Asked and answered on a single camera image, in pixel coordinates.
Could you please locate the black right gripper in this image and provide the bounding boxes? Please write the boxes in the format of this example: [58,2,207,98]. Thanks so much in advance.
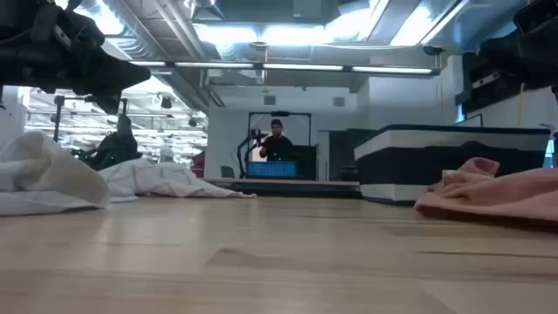
[477,17,558,88]

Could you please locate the white towel beige stripes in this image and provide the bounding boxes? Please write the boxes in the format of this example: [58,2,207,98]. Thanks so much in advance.
[0,130,111,218]

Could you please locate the black background gantry frame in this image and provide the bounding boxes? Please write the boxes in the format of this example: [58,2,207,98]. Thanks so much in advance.
[247,111,318,181]
[51,93,130,145]

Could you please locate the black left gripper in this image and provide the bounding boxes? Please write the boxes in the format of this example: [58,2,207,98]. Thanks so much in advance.
[25,0,152,116]

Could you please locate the person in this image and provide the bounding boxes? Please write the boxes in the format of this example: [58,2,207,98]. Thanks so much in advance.
[89,113,141,172]
[259,118,295,162]

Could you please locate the yellow cable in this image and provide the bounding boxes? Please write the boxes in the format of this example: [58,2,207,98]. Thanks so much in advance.
[517,82,526,127]

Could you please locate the long ceiling light bar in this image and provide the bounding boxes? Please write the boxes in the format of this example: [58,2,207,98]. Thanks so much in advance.
[128,59,441,76]

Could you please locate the blue plastic crate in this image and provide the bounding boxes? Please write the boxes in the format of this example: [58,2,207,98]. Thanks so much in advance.
[246,160,299,180]

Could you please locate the white towel red checks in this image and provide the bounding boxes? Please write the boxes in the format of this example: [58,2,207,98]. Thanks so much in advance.
[98,156,258,204]

